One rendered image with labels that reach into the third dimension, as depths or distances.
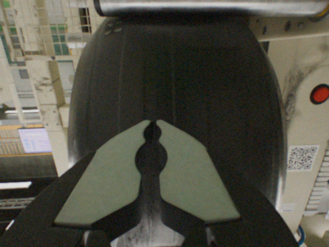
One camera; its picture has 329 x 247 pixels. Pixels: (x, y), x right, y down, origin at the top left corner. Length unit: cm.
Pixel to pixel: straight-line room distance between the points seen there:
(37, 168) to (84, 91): 1311
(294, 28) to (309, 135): 24
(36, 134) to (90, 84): 415
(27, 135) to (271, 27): 435
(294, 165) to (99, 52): 50
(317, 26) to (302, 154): 29
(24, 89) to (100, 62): 1131
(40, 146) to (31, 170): 916
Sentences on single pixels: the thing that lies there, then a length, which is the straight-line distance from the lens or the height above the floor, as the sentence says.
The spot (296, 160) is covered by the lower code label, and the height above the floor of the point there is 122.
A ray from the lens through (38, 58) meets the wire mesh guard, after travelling 91.
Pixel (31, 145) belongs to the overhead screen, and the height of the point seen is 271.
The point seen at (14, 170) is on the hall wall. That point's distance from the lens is 1408.
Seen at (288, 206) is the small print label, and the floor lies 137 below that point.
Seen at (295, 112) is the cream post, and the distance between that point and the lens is 50.
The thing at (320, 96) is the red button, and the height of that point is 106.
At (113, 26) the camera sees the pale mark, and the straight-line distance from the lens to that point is 31.
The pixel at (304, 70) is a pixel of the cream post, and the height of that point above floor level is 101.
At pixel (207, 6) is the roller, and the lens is 31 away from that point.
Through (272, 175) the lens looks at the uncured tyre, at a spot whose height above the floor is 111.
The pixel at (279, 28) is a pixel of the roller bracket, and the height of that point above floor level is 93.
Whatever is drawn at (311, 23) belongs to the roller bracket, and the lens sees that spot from 42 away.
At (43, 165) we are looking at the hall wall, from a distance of 1304.
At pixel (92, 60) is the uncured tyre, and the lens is 27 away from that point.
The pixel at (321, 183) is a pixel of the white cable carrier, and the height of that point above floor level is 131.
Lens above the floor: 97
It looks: 22 degrees up
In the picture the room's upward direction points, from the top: 179 degrees clockwise
